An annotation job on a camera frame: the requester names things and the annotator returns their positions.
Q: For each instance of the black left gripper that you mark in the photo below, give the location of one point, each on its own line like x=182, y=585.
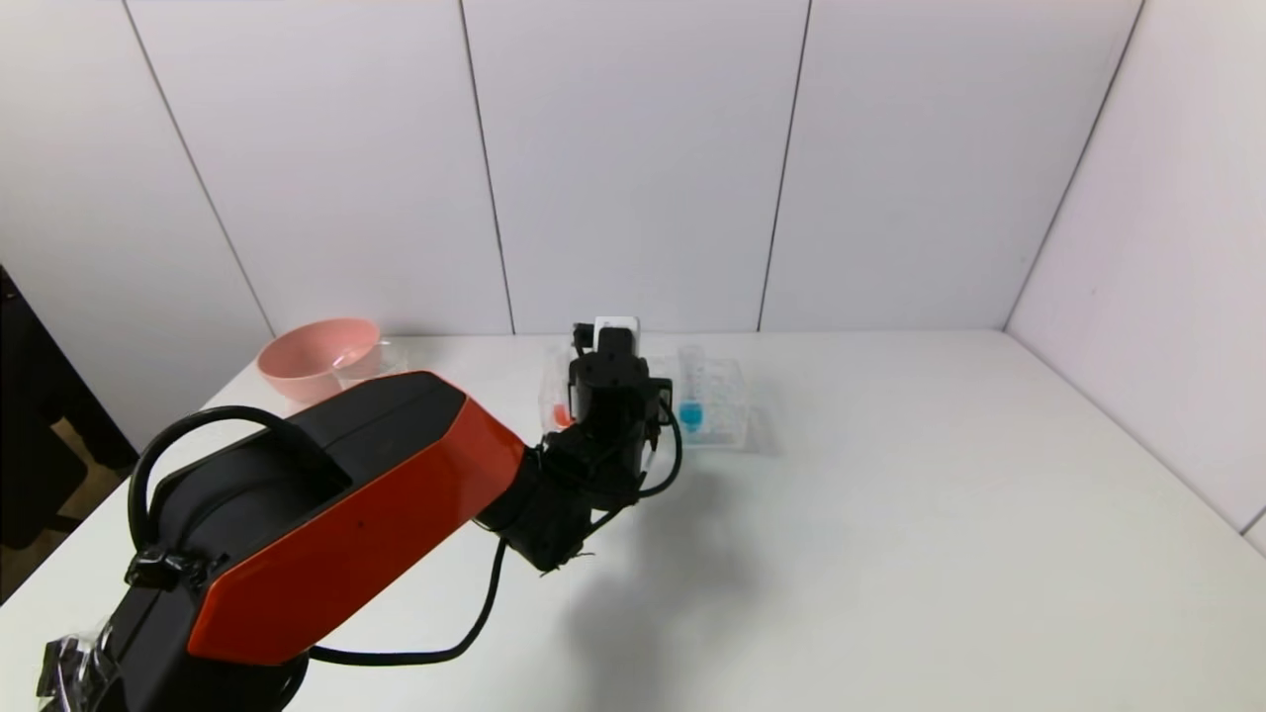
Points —
x=613, y=396

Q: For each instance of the test tube with blue pigment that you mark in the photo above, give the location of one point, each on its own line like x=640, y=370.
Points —
x=691, y=415

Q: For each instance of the black and orange left arm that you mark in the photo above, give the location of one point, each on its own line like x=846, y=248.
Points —
x=346, y=514

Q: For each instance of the test tube with red pigment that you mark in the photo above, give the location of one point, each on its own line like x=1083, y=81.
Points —
x=561, y=415

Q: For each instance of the clear plastic test tube rack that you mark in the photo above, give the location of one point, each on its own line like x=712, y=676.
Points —
x=722, y=405

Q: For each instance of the clear glass beaker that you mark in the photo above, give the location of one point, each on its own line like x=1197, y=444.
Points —
x=381, y=358

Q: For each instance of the pink bowl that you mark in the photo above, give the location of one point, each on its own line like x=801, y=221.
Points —
x=307, y=361

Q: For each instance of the black furniture beside table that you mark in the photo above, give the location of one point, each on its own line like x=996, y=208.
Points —
x=35, y=445

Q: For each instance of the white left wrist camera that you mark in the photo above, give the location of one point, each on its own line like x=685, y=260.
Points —
x=618, y=323

